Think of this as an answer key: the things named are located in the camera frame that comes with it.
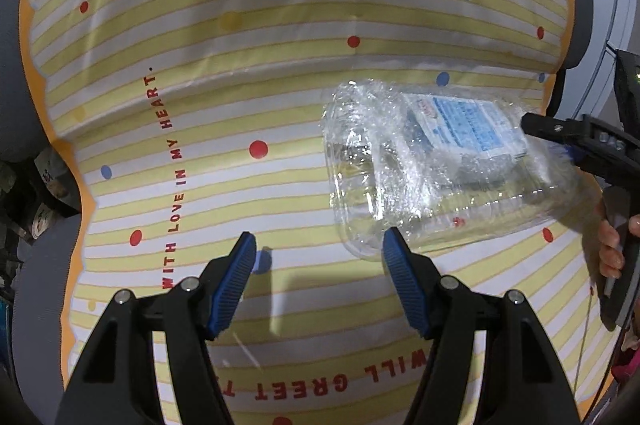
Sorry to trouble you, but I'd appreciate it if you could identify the crushed clear plastic bottle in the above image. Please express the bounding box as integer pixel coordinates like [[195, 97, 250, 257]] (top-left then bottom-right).
[[322, 80, 603, 262]]

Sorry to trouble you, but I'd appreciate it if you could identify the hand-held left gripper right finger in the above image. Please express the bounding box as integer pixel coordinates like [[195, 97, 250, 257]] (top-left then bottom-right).
[[382, 226, 585, 425]]

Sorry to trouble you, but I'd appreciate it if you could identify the yellow striped dotted cloth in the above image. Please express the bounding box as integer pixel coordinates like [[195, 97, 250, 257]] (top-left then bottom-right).
[[20, 0, 626, 425]]

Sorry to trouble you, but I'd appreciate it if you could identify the grey office chair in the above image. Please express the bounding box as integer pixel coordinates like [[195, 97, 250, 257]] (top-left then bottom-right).
[[0, 0, 597, 425]]

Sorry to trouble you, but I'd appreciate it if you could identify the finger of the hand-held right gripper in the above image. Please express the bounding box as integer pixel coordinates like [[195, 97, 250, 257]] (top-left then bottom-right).
[[520, 112, 628, 156], [560, 147, 640, 188]]

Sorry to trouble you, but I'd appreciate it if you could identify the person's right hand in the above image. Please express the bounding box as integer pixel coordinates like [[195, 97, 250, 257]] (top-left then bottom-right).
[[595, 204, 640, 281]]

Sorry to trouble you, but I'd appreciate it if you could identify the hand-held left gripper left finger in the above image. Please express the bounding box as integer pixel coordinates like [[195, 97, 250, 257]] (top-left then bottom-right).
[[55, 231, 258, 425]]

